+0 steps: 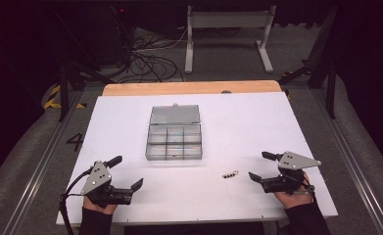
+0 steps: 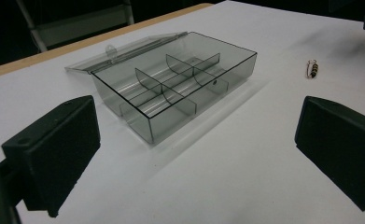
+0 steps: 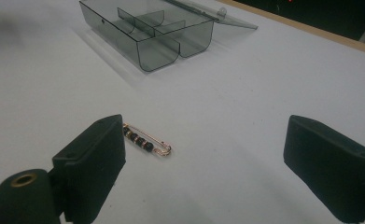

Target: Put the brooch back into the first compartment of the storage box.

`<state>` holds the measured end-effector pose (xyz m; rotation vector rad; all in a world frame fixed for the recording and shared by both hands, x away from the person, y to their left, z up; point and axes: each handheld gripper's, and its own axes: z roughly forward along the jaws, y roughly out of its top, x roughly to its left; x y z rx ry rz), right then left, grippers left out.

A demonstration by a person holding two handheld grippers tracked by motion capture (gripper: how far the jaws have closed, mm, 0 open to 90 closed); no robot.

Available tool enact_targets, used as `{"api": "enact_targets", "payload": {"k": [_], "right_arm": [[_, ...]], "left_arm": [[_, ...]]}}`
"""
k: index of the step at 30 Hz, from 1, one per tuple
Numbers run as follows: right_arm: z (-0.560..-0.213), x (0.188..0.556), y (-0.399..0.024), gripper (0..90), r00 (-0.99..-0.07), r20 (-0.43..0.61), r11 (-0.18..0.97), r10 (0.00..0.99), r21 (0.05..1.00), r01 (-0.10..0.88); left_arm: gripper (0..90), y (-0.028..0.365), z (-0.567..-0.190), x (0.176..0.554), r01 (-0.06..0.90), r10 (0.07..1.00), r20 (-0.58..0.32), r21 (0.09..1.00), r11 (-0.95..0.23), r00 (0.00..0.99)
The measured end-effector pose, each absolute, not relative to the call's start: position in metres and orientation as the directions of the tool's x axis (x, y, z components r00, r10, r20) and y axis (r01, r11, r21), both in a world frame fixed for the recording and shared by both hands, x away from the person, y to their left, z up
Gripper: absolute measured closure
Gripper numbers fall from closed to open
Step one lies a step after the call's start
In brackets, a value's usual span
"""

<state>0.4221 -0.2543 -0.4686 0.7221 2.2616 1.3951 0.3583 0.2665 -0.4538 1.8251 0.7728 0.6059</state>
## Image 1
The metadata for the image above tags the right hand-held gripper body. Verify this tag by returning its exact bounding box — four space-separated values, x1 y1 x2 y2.
261 151 322 194

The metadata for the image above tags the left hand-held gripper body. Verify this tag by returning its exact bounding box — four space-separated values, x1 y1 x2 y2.
80 160 133 209

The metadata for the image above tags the person's left hand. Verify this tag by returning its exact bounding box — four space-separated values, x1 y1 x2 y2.
82 195 119 215

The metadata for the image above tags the person's right hand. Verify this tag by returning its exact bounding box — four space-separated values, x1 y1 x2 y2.
272 171 315 211

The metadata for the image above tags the white board table cover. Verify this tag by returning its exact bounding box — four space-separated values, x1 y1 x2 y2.
55 91 339 227

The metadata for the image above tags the clear plastic compartment box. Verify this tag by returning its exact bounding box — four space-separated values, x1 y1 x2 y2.
145 103 204 162

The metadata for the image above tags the black metal stand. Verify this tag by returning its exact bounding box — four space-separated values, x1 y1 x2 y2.
277 6 340 119
55 13 116 122

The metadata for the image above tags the yellow black floor tape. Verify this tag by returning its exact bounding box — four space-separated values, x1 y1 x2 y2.
43 84 88 111

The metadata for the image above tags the white metal stand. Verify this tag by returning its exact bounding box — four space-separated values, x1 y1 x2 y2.
184 4 277 74

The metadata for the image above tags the small beaded chain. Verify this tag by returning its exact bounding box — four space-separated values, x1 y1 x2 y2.
221 169 240 179

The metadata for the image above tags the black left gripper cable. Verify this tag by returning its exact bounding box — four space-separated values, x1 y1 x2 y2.
58 166 94 235

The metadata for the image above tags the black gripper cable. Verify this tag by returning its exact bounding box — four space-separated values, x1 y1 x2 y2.
288 175 316 197
58 166 94 235

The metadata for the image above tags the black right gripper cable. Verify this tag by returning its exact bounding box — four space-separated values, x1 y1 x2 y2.
288 175 316 197

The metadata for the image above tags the aluminium floor rail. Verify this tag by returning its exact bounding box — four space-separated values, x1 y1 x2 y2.
311 87 383 235
2 90 83 235

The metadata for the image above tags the tangle of black floor cables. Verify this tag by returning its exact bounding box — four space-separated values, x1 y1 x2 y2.
114 27 187 83

